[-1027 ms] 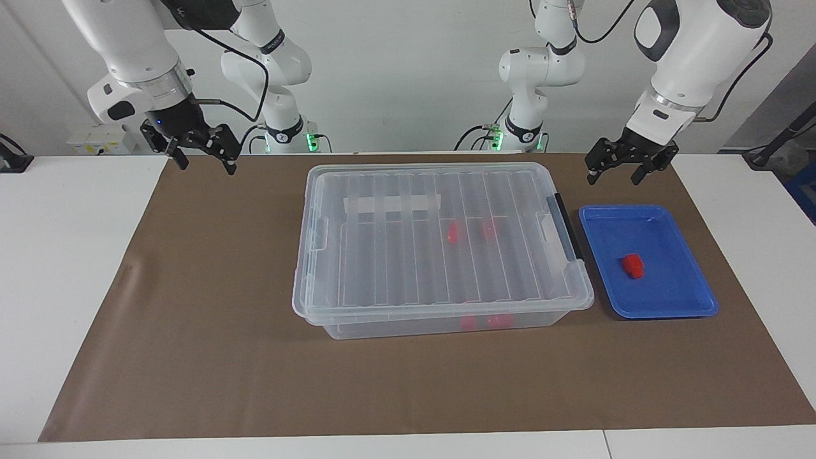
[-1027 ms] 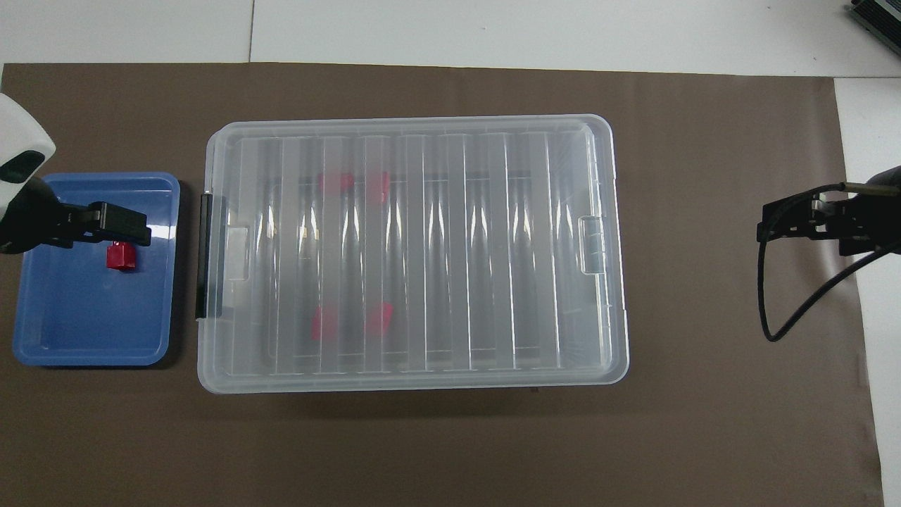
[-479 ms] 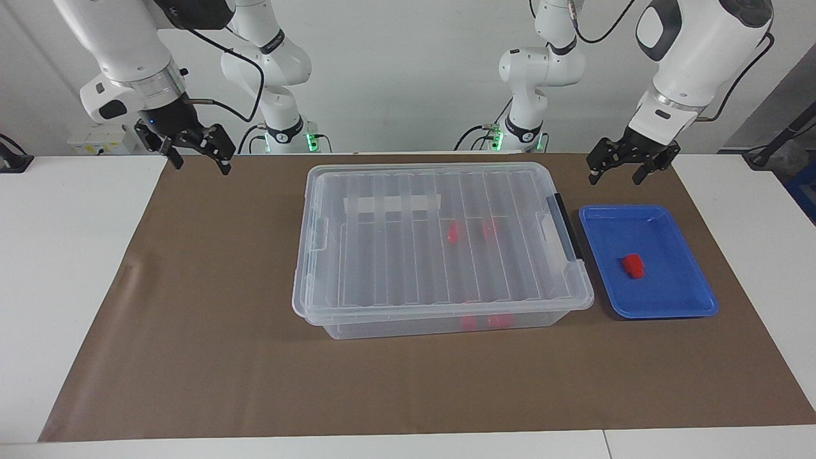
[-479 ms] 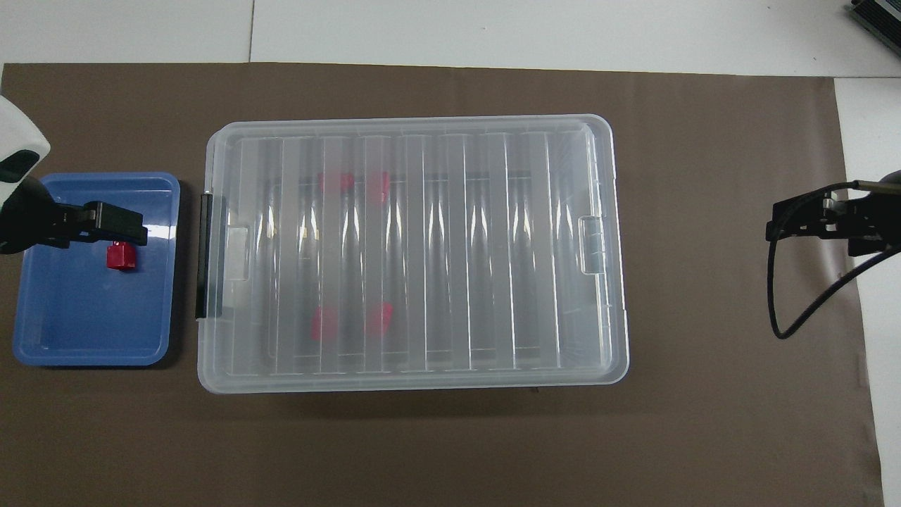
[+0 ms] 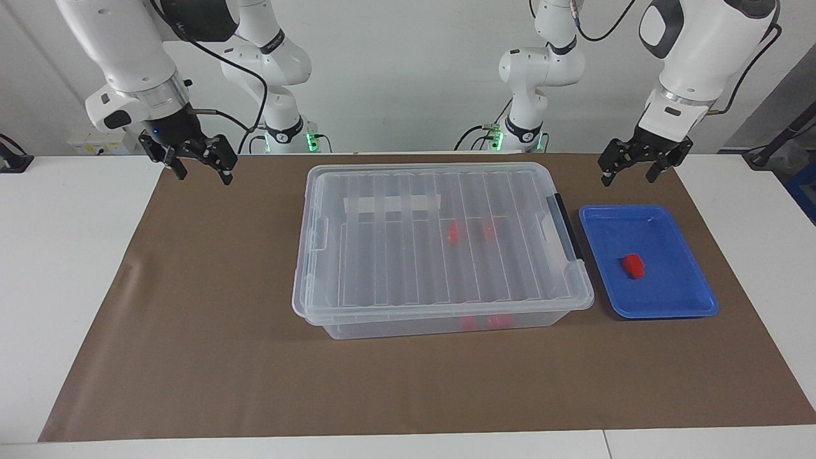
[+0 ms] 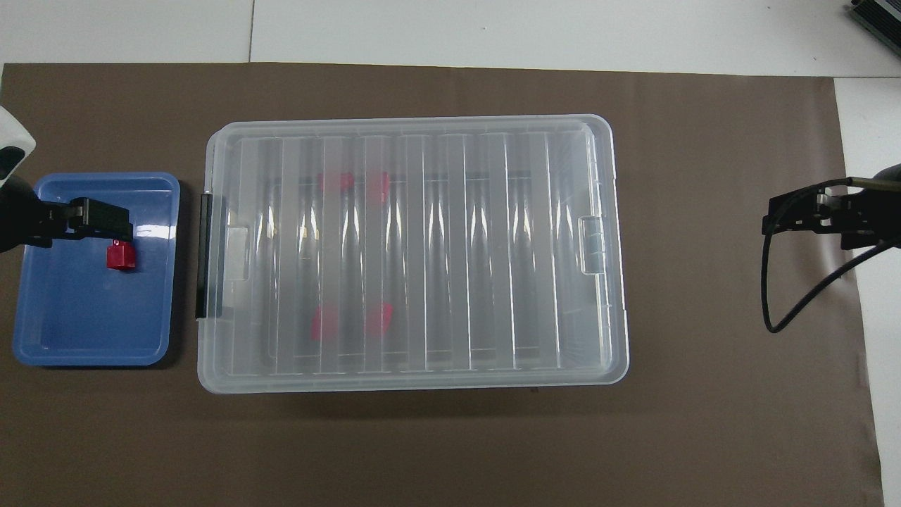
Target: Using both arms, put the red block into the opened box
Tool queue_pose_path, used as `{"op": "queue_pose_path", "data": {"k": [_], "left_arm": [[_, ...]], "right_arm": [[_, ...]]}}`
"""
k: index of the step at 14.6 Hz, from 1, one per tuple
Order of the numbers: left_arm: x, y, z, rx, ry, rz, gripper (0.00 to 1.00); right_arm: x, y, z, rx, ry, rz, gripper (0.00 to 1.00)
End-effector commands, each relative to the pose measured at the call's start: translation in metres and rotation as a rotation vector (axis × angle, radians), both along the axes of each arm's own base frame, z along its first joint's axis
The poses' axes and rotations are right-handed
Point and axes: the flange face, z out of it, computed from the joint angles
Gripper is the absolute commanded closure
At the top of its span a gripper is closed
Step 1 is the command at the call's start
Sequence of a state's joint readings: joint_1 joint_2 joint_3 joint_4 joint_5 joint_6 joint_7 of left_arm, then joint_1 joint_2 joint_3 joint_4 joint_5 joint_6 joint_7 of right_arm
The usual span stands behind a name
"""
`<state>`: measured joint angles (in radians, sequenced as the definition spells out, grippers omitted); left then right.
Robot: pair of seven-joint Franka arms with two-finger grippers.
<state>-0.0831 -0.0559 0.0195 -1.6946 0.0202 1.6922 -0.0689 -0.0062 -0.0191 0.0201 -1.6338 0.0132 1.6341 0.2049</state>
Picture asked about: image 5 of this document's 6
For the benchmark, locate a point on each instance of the clear plastic storage box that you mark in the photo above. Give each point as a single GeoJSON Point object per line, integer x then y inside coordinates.
{"type": "Point", "coordinates": [395, 326]}

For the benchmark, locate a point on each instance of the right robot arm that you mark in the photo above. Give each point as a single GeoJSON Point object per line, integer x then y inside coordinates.
{"type": "Point", "coordinates": [127, 51]}

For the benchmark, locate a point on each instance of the clear plastic box lid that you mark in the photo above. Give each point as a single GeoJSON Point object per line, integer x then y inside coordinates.
{"type": "Point", "coordinates": [395, 255]}

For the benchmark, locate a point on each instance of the black box latch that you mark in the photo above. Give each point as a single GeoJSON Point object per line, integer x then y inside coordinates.
{"type": "Point", "coordinates": [566, 228]}

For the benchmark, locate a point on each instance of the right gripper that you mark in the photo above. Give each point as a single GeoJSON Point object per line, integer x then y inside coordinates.
{"type": "Point", "coordinates": [172, 127]}

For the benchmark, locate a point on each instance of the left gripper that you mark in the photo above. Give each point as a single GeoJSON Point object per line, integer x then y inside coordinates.
{"type": "Point", "coordinates": [660, 141]}

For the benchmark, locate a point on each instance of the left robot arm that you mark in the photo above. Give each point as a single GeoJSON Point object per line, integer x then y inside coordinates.
{"type": "Point", "coordinates": [707, 44]}

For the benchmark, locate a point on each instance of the blue plastic tray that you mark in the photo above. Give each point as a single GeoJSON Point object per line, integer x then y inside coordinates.
{"type": "Point", "coordinates": [669, 287]}

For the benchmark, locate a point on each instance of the red block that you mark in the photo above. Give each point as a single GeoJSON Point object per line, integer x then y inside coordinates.
{"type": "Point", "coordinates": [452, 233]}
{"type": "Point", "coordinates": [470, 322]}
{"type": "Point", "coordinates": [633, 266]}
{"type": "Point", "coordinates": [500, 320]}
{"type": "Point", "coordinates": [489, 228]}

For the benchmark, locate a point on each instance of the black stand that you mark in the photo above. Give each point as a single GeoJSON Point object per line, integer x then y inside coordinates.
{"type": "Point", "coordinates": [781, 137]}
{"type": "Point", "coordinates": [13, 162]}

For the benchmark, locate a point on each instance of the white power strip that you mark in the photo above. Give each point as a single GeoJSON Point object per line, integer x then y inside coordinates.
{"type": "Point", "coordinates": [95, 144]}

